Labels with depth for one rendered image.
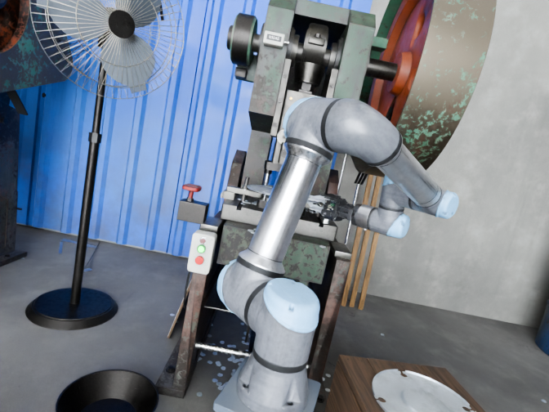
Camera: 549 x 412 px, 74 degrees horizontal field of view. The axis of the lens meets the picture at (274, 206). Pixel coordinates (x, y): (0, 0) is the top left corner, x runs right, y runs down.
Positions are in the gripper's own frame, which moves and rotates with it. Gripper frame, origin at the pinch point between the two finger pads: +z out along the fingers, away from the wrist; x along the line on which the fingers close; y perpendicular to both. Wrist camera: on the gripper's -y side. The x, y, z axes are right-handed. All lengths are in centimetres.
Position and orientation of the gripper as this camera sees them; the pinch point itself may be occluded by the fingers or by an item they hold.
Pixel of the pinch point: (311, 201)
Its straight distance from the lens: 132.2
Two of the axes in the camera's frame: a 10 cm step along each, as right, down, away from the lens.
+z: -7.7, -2.3, 5.9
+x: -1.8, 9.7, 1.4
